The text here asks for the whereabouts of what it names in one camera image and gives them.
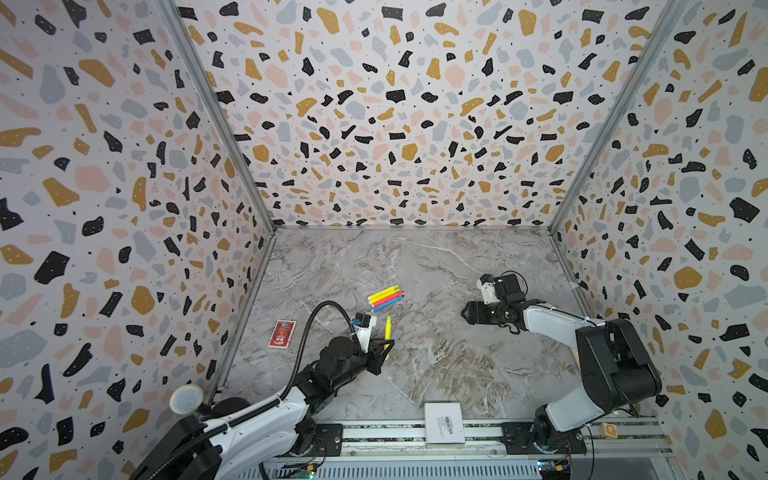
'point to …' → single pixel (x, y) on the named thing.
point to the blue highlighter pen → (386, 304)
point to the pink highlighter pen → (387, 299)
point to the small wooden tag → (609, 430)
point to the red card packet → (282, 333)
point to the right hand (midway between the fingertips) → (469, 306)
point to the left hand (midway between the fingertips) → (394, 339)
